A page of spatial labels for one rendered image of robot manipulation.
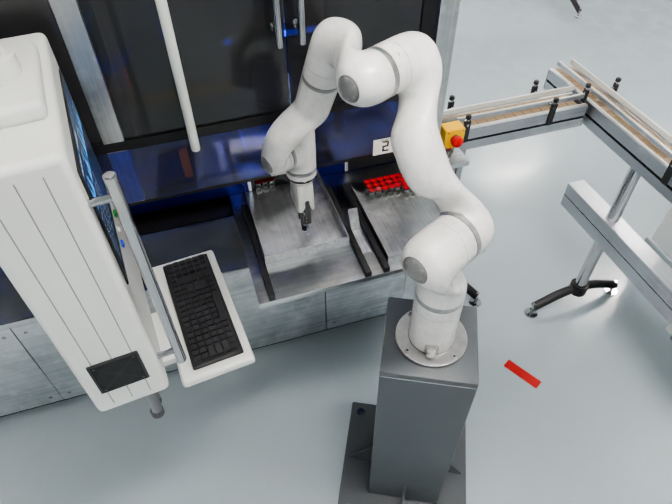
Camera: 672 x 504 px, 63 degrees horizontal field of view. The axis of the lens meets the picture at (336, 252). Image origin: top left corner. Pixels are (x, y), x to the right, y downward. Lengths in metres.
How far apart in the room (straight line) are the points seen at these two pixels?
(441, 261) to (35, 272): 0.77
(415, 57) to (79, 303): 0.82
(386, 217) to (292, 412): 0.97
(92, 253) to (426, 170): 0.66
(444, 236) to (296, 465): 1.34
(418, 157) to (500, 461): 1.50
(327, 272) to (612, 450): 1.41
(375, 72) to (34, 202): 0.63
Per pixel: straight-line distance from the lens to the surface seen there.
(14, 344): 2.22
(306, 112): 1.32
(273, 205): 1.81
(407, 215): 1.77
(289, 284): 1.57
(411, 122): 1.11
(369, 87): 1.03
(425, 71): 1.12
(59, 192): 1.04
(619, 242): 2.43
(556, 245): 3.10
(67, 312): 1.24
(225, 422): 2.36
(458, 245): 1.15
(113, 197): 1.06
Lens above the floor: 2.08
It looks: 47 degrees down
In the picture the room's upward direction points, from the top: 1 degrees counter-clockwise
